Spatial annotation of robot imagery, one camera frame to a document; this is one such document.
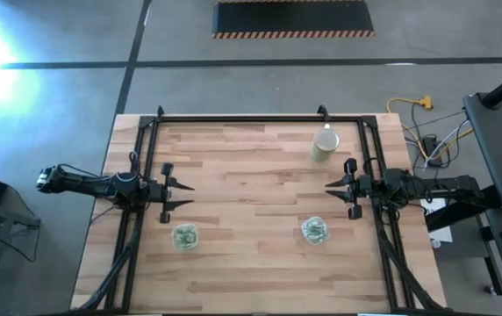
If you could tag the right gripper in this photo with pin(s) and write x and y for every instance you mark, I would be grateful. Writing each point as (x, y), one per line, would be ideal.
(353, 188)

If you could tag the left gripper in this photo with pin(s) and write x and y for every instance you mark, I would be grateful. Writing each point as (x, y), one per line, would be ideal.
(165, 193)

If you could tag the green white sweetener packet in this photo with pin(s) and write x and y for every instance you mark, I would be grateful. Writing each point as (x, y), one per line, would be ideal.
(320, 232)
(191, 240)
(310, 228)
(181, 234)

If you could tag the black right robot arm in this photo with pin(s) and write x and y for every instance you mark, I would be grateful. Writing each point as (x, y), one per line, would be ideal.
(453, 186)

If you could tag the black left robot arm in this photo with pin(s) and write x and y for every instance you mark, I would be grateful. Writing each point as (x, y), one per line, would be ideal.
(84, 184)

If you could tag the clear plastic bin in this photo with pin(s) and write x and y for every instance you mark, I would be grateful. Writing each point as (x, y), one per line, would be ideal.
(303, 226)
(175, 232)

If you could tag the white paper sheet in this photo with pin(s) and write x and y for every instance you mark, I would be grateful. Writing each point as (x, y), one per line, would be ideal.
(434, 206)

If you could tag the black power strip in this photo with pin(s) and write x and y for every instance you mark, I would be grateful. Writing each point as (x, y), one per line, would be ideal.
(431, 147)

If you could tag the black hazard-striped floor mat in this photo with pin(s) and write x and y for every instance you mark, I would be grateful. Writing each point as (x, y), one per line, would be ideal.
(292, 17)

